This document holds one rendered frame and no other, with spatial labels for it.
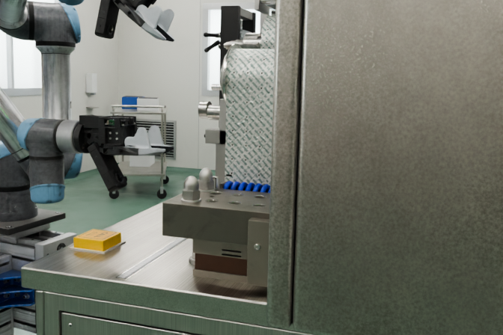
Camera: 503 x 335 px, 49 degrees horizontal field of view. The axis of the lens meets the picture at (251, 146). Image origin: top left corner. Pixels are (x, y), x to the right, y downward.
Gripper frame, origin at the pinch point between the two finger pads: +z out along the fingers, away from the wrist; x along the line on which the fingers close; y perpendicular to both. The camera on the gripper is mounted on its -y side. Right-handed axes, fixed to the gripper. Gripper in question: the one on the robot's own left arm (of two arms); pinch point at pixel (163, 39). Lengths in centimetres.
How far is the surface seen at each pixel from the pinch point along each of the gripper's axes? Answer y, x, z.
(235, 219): -7.6, -25.3, 40.4
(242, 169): -7.1, -5.5, 32.9
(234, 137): -3.4, -5.5, 27.4
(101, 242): -34.1, -18.7, 23.3
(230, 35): 5.9, 27.8, 2.4
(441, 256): 25, -89, 52
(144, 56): -179, 551, -238
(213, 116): -5.6, 2.8, 19.1
